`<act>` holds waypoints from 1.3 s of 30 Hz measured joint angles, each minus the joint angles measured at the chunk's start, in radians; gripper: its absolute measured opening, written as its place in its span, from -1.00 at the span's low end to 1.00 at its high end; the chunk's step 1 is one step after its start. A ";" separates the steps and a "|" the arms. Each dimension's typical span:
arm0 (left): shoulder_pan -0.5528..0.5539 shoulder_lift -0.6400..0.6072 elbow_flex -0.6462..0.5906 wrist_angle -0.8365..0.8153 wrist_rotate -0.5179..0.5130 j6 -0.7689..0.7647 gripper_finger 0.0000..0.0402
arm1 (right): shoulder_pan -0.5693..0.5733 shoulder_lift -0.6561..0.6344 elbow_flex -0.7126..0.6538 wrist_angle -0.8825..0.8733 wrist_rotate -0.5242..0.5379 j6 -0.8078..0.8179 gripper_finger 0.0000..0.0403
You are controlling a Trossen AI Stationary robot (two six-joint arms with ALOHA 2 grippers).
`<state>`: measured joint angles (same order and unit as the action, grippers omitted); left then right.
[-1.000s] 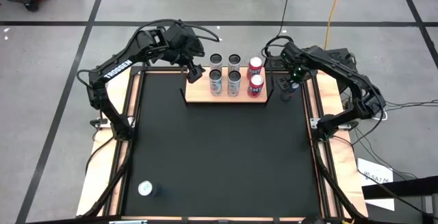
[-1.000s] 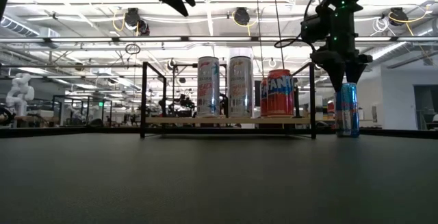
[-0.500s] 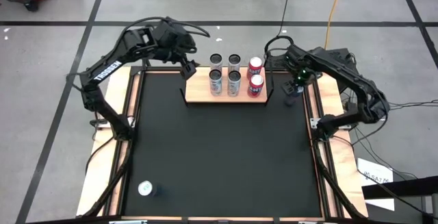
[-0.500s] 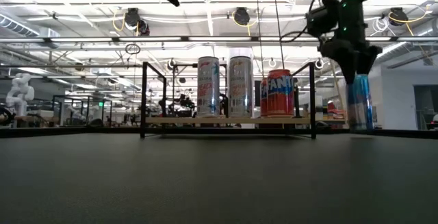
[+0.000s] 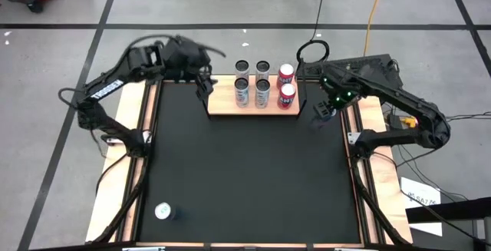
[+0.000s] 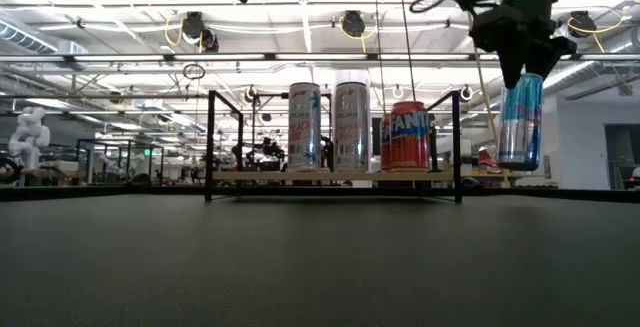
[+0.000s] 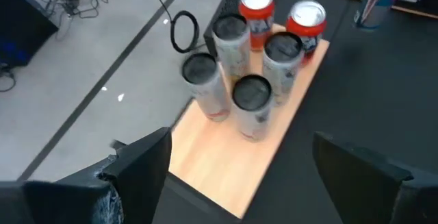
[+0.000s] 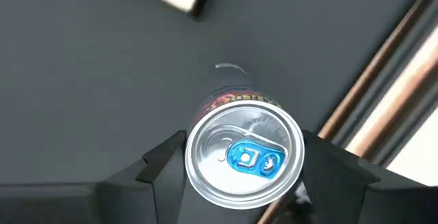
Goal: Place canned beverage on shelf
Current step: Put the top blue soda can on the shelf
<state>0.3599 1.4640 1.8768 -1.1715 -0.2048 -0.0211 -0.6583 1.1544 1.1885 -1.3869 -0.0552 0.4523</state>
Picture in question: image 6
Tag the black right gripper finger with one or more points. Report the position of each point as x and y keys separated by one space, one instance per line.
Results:
x=547 y=59
x=512 y=64

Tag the blue silver Red Bull can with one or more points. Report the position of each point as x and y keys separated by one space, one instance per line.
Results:
x=520 y=132

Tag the black table mat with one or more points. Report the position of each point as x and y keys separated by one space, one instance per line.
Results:
x=320 y=267

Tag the black background frame cage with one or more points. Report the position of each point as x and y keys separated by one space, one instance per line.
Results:
x=120 y=142

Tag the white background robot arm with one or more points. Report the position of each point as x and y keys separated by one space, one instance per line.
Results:
x=29 y=137

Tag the red Fanta can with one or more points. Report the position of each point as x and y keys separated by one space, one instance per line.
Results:
x=410 y=137
x=385 y=142

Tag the tall white black-lid can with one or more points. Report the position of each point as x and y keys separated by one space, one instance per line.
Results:
x=304 y=127
x=351 y=127

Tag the grey ceiling air duct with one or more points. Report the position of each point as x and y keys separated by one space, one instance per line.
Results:
x=25 y=37

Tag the black aluminium table frame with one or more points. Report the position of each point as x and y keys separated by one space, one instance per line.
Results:
x=100 y=193

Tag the wooden shelf with black frame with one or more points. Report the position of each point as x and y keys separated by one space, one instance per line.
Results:
x=325 y=176

